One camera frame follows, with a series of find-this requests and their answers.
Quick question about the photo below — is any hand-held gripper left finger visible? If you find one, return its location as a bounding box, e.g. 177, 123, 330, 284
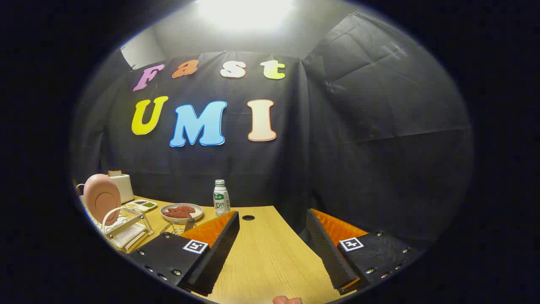
129, 211, 240, 297

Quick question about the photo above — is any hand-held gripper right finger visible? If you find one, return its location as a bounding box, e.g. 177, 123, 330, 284
305, 208, 422, 296

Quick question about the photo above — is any metal wire basket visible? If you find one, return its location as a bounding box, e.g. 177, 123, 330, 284
159, 217, 197, 236

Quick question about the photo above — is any white wire dish rack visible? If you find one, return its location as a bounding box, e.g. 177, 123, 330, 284
76, 183, 155, 254

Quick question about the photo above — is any pink plate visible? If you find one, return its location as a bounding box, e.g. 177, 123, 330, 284
83, 174, 122, 225

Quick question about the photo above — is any beige round plate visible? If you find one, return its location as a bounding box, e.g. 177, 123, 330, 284
160, 203, 204, 225

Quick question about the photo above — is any white divided dish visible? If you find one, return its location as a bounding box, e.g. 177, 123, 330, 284
125, 199, 158, 213

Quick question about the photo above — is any white drink bottle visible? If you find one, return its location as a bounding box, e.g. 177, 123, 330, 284
213, 179, 231, 217

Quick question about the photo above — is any white drip tray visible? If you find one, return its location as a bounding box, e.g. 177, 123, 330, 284
109, 223, 146, 248

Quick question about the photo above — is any white toaster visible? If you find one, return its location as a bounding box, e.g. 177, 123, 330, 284
109, 173, 135, 204

